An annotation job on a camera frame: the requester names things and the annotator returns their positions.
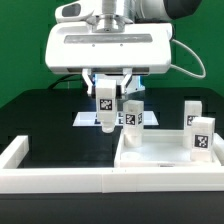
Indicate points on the white marker sheet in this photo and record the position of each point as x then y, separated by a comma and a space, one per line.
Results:
90, 119

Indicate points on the white square tabletop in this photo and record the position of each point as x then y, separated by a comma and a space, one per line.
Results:
160, 148

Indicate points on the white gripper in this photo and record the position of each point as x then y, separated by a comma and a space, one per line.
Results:
105, 38

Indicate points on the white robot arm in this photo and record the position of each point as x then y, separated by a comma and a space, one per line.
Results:
153, 11

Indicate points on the white U-shaped fence wall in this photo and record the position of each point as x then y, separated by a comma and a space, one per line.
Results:
16, 180

